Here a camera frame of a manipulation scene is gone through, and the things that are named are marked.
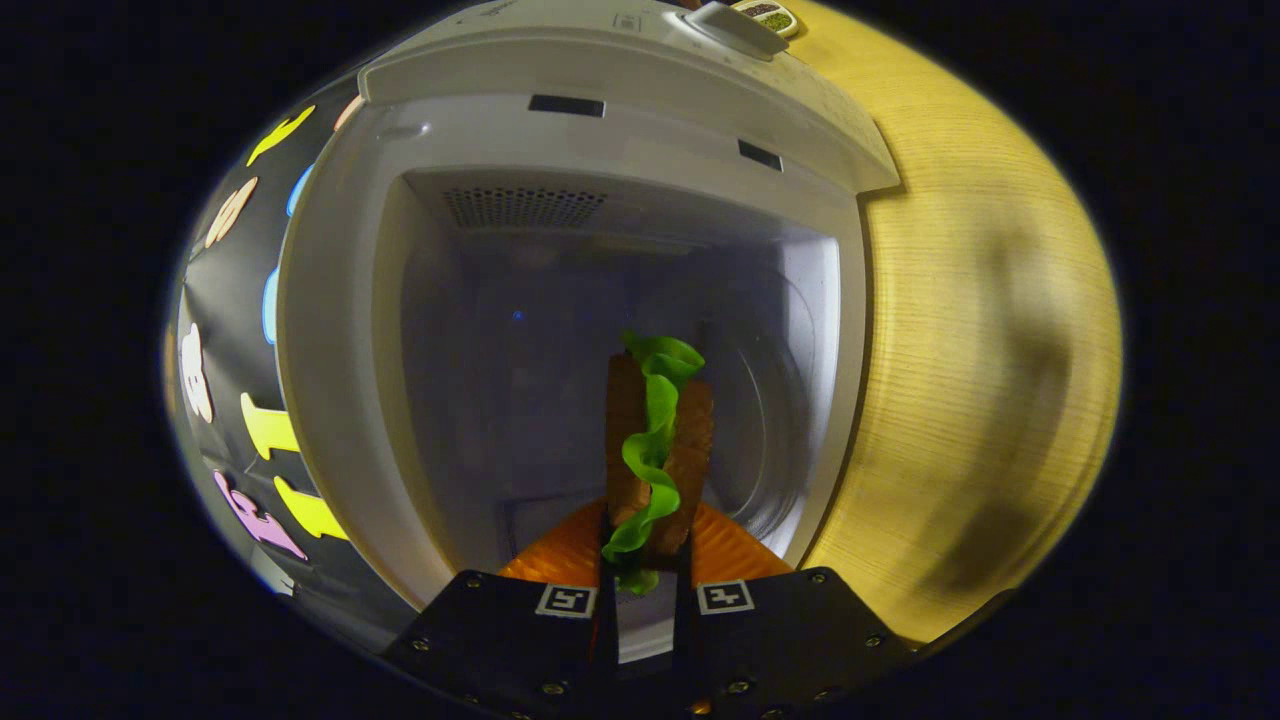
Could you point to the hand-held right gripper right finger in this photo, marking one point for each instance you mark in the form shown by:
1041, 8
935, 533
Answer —
780, 640

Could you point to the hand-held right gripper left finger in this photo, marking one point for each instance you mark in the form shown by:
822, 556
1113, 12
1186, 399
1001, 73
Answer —
500, 630

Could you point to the toast sandwich with lettuce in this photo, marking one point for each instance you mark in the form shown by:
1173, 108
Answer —
655, 440

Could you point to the white microwave oven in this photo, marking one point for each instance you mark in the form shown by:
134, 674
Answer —
340, 400

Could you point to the black backdrop cloth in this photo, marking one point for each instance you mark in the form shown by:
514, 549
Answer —
225, 450

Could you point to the white divided seasoning dish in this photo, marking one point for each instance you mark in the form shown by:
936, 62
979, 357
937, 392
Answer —
770, 15

